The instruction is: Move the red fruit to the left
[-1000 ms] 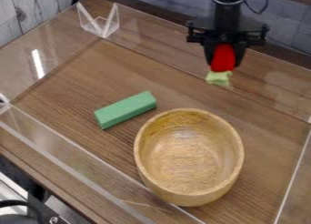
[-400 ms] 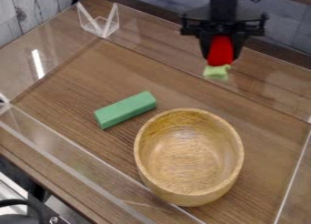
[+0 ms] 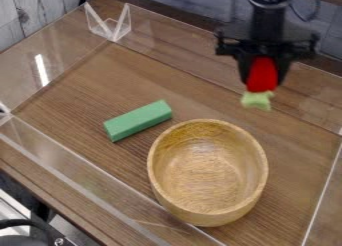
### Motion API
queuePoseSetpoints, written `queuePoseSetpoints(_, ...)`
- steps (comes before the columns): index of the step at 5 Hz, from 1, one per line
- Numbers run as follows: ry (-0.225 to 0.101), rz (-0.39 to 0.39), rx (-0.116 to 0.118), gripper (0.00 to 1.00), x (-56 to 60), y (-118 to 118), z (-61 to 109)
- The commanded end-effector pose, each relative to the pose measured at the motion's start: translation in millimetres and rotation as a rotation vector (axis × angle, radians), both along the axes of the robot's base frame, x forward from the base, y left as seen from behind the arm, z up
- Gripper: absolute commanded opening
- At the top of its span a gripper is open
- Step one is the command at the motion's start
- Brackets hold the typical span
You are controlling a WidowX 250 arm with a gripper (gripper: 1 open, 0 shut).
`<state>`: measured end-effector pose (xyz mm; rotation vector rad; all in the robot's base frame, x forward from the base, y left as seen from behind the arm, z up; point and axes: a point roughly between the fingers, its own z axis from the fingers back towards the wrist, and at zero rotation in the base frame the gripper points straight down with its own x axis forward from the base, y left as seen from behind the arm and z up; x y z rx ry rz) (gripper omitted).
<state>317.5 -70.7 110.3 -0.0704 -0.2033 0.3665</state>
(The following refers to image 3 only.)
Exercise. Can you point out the green rectangular block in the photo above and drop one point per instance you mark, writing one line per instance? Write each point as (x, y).
(138, 120)

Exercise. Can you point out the black clamp mount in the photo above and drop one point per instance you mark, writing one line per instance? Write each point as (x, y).
(29, 230)

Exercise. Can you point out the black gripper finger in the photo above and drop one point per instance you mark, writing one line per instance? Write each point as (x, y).
(245, 62)
(282, 68)

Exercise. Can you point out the red plush fruit green stem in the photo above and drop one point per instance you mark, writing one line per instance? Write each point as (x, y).
(261, 84)

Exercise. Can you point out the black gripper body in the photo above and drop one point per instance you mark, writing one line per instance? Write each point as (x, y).
(293, 49)

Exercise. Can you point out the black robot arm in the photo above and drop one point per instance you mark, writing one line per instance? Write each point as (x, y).
(268, 24)

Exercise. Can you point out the wooden oval bowl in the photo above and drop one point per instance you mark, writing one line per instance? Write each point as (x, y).
(208, 170)

